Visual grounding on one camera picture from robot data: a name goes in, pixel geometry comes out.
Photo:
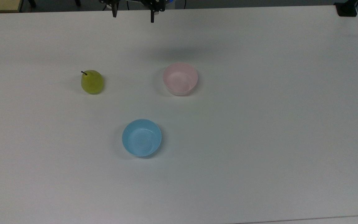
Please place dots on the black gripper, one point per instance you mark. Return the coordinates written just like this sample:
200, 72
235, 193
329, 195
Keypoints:
135, 2

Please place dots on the green pear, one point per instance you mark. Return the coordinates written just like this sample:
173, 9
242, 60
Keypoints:
92, 82

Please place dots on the pink plastic bowl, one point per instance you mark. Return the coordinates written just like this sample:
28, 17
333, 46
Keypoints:
180, 78

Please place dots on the blue plastic bowl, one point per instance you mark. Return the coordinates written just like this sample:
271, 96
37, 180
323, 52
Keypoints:
141, 137

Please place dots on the black table clamp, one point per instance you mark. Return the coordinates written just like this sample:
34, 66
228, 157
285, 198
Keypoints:
346, 8

